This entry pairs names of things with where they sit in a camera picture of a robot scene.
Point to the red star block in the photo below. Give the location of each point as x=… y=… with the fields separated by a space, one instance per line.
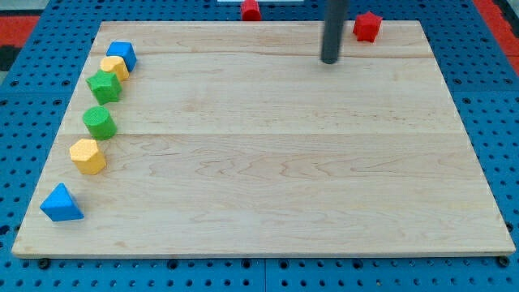
x=367 y=26

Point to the green star block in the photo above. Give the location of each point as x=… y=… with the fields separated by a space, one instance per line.
x=104 y=86

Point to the blue cube block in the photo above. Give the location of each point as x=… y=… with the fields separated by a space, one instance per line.
x=124 y=50

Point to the light wooden board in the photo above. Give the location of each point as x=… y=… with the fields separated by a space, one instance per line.
x=234 y=140

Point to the red block at top edge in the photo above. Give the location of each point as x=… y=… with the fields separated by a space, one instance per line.
x=250 y=10

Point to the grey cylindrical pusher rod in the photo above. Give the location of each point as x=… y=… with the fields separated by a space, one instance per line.
x=336 y=12

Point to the green cylinder block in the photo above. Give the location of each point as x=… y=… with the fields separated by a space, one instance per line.
x=99 y=123

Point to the yellow rounded block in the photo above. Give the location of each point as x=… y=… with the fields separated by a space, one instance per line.
x=116 y=65

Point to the yellow hexagon block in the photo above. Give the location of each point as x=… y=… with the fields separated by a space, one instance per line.
x=87 y=157

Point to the blue triangle block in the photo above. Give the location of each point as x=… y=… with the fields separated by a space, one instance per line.
x=60 y=205

